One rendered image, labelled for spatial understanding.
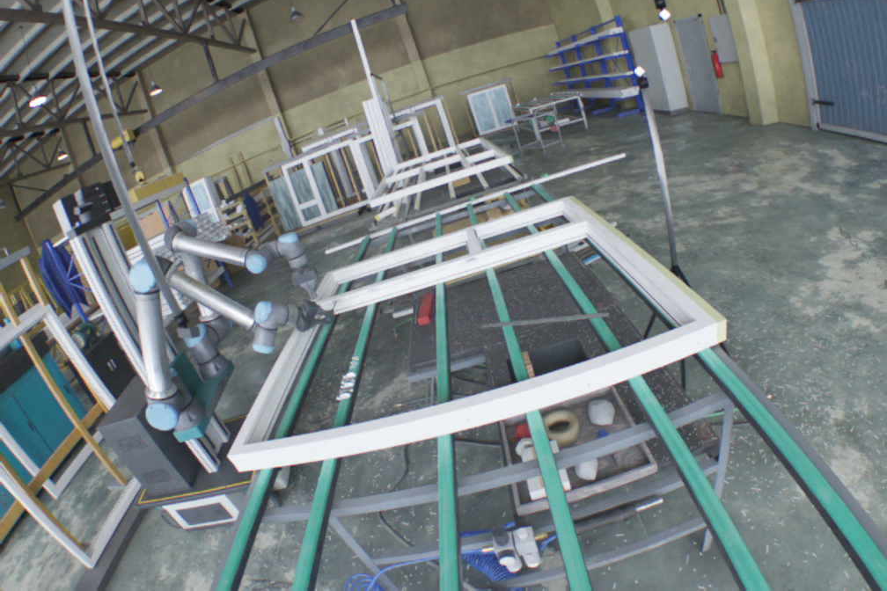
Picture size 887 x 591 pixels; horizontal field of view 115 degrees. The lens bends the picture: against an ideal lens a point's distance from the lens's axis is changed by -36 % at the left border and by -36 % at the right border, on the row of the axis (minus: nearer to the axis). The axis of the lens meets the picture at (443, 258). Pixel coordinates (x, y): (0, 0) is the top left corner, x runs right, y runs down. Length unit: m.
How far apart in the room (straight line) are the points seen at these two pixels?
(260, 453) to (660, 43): 10.40
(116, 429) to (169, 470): 0.36
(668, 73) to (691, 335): 9.70
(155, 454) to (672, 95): 10.68
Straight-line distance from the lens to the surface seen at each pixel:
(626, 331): 1.86
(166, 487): 2.73
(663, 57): 10.69
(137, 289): 1.84
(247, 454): 1.40
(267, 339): 1.87
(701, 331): 1.24
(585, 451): 1.09
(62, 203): 5.84
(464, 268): 2.05
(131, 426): 2.50
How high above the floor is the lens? 1.65
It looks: 20 degrees down
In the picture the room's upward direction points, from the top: 19 degrees counter-clockwise
